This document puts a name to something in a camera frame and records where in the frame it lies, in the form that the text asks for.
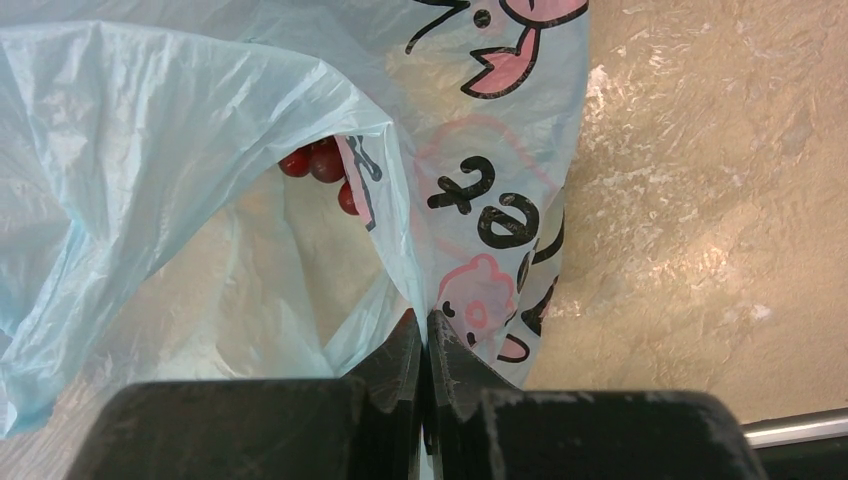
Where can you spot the light blue plastic bag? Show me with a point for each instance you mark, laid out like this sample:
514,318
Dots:
143,210

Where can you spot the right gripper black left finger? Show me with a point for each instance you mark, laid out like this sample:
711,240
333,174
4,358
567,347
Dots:
364,425

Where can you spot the aluminium frame rail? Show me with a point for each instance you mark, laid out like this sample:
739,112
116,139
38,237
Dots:
796,429

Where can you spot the red fake grapes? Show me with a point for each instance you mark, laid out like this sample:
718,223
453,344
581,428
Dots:
323,161

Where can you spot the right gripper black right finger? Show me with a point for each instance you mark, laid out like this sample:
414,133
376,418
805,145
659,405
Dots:
481,427

